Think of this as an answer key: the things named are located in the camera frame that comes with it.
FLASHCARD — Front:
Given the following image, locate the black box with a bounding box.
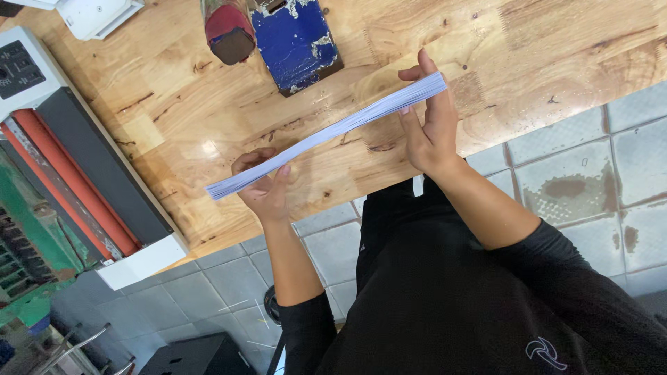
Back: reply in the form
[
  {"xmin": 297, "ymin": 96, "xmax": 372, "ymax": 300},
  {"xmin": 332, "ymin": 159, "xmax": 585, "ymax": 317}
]
[{"xmin": 138, "ymin": 332, "xmax": 257, "ymax": 375}]

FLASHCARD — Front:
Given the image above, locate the person's left hand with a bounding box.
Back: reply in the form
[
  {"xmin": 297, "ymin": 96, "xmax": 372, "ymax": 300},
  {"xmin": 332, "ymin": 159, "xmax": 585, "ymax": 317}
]
[{"xmin": 231, "ymin": 147, "xmax": 293, "ymax": 223}]

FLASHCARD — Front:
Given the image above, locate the green metal machine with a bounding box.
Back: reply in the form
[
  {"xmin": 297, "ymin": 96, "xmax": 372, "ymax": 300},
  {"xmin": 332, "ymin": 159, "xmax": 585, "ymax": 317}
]
[{"xmin": 0, "ymin": 148, "xmax": 85, "ymax": 329}]

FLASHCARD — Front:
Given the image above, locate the metal chair frame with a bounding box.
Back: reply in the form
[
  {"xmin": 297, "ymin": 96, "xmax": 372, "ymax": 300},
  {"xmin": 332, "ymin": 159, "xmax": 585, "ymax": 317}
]
[{"xmin": 31, "ymin": 323, "xmax": 136, "ymax": 375}]

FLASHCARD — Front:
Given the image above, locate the person's right hand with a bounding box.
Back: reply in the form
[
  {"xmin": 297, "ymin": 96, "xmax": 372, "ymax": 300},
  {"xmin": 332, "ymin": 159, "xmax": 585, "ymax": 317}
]
[{"xmin": 397, "ymin": 48, "xmax": 460, "ymax": 176}]

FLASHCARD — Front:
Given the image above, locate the stack of white paper sheets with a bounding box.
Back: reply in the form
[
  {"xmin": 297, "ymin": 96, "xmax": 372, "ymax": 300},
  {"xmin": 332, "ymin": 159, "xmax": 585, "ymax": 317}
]
[{"xmin": 205, "ymin": 72, "xmax": 448, "ymax": 201}]

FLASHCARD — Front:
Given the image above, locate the person's black shoe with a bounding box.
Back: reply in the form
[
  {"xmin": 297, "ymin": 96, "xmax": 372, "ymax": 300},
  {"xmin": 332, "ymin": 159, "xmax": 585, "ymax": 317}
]
[{"xmin": 263, "ymin": 285, "xmax": 285, "ymax": 327}]

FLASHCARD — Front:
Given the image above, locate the red-tipped wooden handle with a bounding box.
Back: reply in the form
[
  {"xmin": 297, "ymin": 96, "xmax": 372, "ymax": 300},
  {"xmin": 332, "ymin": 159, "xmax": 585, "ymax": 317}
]
[{"xmin": 200, "ymin": 0, "xmax": 257, "ymax": 66}]

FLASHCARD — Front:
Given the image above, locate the white plastic device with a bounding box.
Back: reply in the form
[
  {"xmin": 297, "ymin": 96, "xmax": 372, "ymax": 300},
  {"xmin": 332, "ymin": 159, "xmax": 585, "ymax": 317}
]
[{"xmin": 55, "ymin": 0, "xmax": 146, "ymax": 41}]

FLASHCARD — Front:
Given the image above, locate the white laminator with red rollers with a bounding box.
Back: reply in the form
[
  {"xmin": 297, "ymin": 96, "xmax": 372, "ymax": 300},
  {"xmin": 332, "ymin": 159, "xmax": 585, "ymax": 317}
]
[{"xmin": 0, "ymin": 26, "xmax": 190, "ymax": 291}]

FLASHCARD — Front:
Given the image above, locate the person's black clothing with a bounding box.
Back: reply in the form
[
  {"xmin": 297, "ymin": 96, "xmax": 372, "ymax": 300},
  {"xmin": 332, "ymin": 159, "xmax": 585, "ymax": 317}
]
[{"xmin": 276, "ymin": 174, "xmax": 667, "ymax": 375}]

